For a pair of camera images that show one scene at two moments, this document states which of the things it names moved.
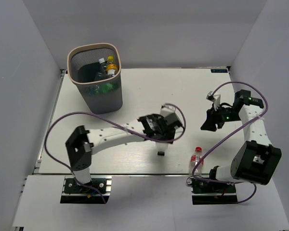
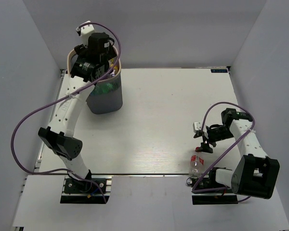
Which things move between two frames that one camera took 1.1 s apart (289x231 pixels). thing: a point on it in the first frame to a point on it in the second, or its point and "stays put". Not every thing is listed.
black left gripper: (168, 136) to (81, 50)
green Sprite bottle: (103, 88) stays put
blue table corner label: (219, 70) stays put
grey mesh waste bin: (95, 69) stays put
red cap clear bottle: (194, 158) stays put
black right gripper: (209, 124) to (205, 147)
